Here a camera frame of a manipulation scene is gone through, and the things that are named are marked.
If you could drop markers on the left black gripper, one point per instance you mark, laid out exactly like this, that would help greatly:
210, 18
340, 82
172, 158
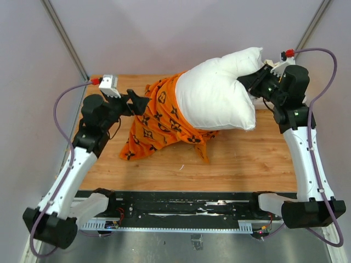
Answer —
139, 105

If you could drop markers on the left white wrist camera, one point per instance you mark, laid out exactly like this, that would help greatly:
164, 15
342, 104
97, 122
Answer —
108, 87

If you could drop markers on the white patterned cloth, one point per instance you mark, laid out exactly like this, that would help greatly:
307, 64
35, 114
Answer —
271, 63

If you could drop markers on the orange monogram pillowcase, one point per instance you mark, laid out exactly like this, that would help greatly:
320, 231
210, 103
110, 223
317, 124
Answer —
163, 124

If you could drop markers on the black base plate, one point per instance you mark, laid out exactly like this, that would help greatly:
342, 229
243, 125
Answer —
146, 208

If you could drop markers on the aluminium frame post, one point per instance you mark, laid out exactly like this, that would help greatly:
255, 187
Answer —
313, 24
49, 8

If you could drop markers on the white pillow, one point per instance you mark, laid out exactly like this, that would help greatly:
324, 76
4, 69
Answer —
210, 96

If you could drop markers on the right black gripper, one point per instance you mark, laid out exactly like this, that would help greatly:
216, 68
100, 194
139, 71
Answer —
253, 81

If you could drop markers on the right aluminium frame post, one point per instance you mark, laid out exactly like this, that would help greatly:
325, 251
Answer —
313, 24

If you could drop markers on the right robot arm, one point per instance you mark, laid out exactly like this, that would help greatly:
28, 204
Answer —
315, 204

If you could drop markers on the left aluminium frame post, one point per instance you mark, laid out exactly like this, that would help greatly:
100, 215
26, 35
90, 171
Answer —
49, 8

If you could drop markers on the white slotted cable duct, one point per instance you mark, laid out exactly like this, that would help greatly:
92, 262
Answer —
106, 226

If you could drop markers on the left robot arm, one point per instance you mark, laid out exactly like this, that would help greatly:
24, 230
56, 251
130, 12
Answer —
55, 221

